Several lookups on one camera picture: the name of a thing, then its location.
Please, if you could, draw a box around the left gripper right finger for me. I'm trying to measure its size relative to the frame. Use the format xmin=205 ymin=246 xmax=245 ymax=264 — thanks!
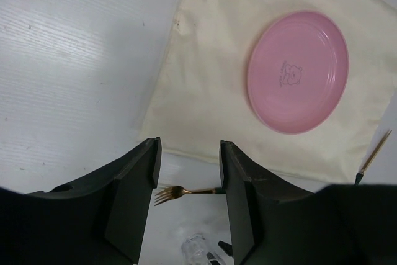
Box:
xmin=219 ymin=141 xmax=396 ymax=264

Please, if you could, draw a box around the gold fork green handle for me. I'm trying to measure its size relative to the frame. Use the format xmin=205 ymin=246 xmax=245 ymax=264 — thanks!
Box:
xmin=154 ymin=186 xmax=226 ymax=206

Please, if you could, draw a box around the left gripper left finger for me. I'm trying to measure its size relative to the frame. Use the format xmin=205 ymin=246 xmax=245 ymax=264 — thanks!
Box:
xmin=1 ymin=138 xmax=161 ymax=264

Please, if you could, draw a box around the gold knife green handle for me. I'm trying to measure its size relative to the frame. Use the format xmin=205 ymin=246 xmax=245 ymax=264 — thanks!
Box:
xmin=354 ymin=130 xmax=392 ymax=185

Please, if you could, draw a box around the cream cloth placemat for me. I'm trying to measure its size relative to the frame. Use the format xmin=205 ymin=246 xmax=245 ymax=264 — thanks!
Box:
xmin=138 ymin=0 xmax=396 ymax=183

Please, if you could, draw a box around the pink plate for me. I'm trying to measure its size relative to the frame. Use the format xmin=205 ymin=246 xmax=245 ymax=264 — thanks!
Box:
xmin=246 ymin=11 xmax=349 ymax=135

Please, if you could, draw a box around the clear plastic cup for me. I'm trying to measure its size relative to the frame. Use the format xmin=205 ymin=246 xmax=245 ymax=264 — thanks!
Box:
xmin=180 ymin=232 xmax=233 ymax=265

